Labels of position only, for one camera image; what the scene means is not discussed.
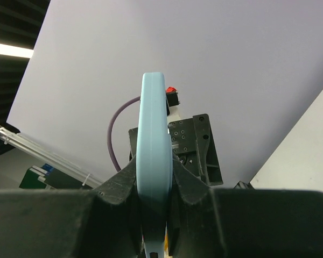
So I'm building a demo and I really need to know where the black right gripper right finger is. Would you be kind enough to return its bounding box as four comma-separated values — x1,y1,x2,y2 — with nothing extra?
168,157,323,257

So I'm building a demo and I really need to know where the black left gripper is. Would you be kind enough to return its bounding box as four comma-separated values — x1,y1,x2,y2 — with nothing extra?
129,114,223,186

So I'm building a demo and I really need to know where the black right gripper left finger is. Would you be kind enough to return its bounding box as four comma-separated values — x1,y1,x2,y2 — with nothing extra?
0,160,142,257

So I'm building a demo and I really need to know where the light blue phone case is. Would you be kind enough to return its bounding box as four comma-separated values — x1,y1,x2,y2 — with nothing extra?
136,72,173,257

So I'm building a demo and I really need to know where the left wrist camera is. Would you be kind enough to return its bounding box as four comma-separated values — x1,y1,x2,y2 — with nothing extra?
166,87,180,116

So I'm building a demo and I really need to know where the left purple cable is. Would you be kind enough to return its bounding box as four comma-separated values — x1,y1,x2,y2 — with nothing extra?
108,98,142,172

